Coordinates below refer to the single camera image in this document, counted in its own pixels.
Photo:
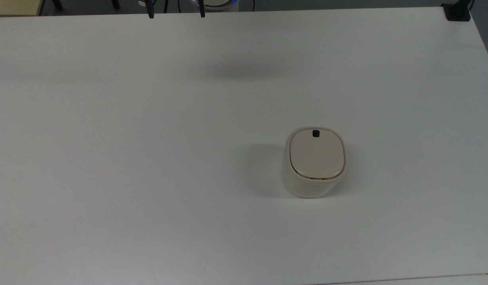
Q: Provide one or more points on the black chair leg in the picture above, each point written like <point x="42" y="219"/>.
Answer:
<point x="57" y="4"/>
<point x="115" y="3"/>

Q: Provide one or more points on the white adjoining table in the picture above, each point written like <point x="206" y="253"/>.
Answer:
<point x="426" y="280"/>

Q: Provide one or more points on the cream plastic trash bin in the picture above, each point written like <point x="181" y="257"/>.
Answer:
<point x="313" y="166"/>

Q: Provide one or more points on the black table clamp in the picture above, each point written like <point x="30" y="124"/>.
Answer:
<point x="457" y="12"/>

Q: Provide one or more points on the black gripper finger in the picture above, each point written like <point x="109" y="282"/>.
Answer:
<point x="202" y="9"/>
<point x="150" y="10"/>

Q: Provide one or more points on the yellow wooden furniture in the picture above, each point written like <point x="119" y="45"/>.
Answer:
<point x="14" y="7"/>

